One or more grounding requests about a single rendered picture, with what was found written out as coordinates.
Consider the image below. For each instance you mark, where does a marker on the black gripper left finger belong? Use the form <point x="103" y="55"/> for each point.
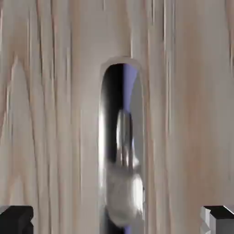
<point x="16" y="219"/>

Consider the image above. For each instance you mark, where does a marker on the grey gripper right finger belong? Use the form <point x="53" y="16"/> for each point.
<point x="219" y="223"/>

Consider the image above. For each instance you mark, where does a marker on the light wood drawer front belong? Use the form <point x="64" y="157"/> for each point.
<point x="54" y="109"/>

